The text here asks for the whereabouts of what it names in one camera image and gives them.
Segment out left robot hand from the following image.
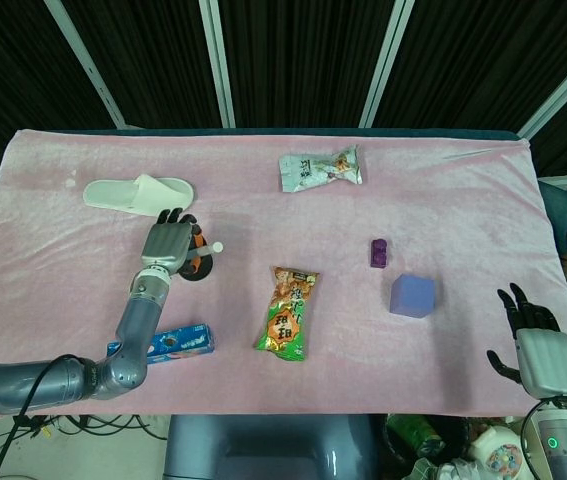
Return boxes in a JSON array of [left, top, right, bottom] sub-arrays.
[[141, 207, 205, 275]]

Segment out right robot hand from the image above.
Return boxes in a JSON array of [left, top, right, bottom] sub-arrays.
[[486, 283, 567, 399]]

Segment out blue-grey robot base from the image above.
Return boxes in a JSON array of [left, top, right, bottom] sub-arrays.
[[162, 413, 389, 480]]

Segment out dark rounded object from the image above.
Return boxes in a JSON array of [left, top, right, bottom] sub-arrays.
[[176, 242, 217, 282]]

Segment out white slipper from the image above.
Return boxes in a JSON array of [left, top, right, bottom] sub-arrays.
[[83, 174, 196, 218]]

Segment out white toy with sprinkles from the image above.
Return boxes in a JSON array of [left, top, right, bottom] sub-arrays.
[[467, 424, 523, 476]]

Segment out blue cookie box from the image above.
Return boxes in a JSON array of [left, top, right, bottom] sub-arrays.
[[106, 323, 216, 366]]

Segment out orange green snack packet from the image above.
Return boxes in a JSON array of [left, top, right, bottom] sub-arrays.
[[254, 266, 320, 362]]

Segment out lavender cube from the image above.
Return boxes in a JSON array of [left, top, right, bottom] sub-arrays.
[[389, 273, 437, 320]]

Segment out pink plush table cloth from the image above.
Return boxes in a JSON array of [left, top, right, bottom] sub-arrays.
[[0, 128, 567, 417]]

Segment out green bag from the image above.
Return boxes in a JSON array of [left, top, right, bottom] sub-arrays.
[[386, 413, 447, 459]]

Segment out silver snack packet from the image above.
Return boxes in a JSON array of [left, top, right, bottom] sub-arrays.
[[278, 144, 365, 193]]

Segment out small purple toy block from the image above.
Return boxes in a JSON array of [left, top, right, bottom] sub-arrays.
[[368, 238, 390, 270]]

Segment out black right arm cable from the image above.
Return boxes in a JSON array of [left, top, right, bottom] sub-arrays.
[[520, 399, 557, 480]]

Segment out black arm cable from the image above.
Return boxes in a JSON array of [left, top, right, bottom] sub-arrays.
[[520, 399, 557, 480], [0, 353, 87, 480]]

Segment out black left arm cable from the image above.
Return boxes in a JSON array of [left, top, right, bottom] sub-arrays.
[[0, 353, 87, 480]]

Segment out white partition post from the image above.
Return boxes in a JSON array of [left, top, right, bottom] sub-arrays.
[[199, 0, 237, 129], [359, 0, 416, 129], [44, 0, 128, 129], [516, 37, 567, 141]]

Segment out black floor cables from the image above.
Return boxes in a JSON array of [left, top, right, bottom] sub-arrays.
[[0, 413, 169, 480]]

